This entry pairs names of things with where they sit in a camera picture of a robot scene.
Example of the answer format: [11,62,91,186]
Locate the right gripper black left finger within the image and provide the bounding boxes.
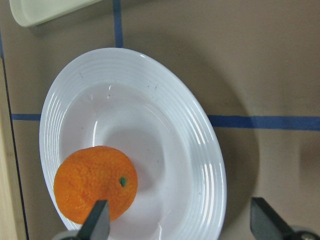
[75,200,110,240]

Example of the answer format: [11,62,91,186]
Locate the orange mandarin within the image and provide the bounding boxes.
[53,146,138,224]

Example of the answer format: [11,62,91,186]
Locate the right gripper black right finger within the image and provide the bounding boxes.
[250,197,300,240]

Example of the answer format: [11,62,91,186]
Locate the white ribbed plate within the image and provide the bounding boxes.
[39,48,227,240]

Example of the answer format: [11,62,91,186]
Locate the cream bear tray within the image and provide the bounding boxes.
[9,0,97,27]

